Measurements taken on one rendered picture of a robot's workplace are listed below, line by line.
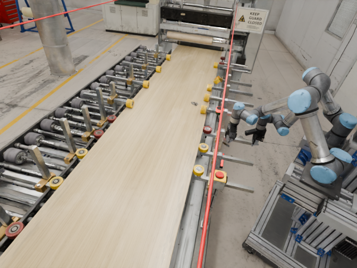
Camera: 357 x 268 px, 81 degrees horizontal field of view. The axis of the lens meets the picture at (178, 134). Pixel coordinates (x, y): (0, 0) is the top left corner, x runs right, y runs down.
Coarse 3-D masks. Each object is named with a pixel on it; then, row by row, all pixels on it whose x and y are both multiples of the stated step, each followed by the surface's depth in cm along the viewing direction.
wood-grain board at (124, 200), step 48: (144, 96) 226; (192, 96) 234; (96, 144) 164; (144, 144) 168; (192, 144) 172; (96, 192) 130; (144, 192) 133; (48, 240) 107; (96, 240) 109; (144, 240) 110
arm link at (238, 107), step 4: (236, 104) 151; (240, 104) 151; (236, 108) 150; (240, 108) 149; (244, 108) 151; (232, 112) 155; (236, 112) 151; (240, 112) 149; (232, 116) 156; (236, 116) 154
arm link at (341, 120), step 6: (336, 114) 160; (342, 114) 155; (348, 114) 155; (336, 120) 158; (342, 120) 153; (348, 120) 151; (354, 120) 151; (336, 126) 157; (342, 126) 153; (348, 126) 151; (354, 126) 151; (336, 132) 158; (342, 132) 155; (348, 132) 154
